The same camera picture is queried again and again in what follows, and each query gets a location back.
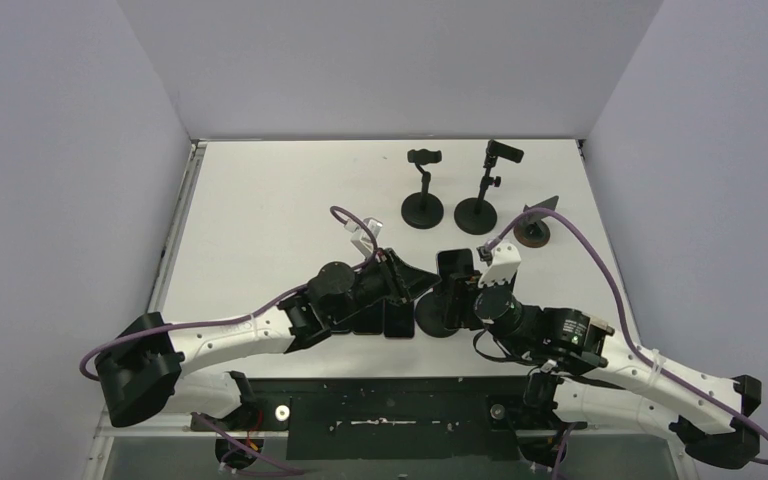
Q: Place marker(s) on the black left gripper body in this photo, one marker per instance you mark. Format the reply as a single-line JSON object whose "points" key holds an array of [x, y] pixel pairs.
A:
{"points": [[374, 283]]}

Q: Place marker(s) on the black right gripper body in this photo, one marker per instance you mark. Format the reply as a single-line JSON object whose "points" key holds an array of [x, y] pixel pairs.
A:
{"points": [[462, 291]]}

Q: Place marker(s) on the grey smartphone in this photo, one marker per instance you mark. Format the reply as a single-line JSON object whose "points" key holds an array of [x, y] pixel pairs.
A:
{"points": [[455, 262]]}

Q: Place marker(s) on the black round-base stand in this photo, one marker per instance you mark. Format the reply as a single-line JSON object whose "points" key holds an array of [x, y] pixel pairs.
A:
{"points": [[430, 313], [423, 210], [476, 215]]}

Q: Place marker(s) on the black smartphone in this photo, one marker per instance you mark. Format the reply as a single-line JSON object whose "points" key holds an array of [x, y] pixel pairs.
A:
{"points": [[370, 321], [342, 327]]}

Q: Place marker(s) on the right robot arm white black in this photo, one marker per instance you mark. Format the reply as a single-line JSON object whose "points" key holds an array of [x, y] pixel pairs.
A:
{"points": [[585, 371]]}

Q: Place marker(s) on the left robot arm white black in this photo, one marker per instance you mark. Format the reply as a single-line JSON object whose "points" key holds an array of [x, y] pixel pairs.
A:
{"points": [[297, 320]]}

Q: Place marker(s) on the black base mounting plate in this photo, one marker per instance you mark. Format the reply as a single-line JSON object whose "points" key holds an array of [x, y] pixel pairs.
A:
{"points": [[399, 419]]}

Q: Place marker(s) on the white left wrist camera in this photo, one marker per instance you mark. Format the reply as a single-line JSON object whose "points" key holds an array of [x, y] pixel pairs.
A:
{"points": [[362, 238]]}

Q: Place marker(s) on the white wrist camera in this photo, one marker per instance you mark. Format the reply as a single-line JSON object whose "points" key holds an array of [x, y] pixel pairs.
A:
{"points": [[503, 261], [362, 238]]}

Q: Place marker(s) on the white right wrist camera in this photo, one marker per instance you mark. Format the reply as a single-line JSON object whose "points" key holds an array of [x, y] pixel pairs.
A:
{"points": [[503, 261]]}

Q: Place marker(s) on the aluminium table frame rail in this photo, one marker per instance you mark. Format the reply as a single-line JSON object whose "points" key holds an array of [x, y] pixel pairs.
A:
{"points": [[172, 218]]}

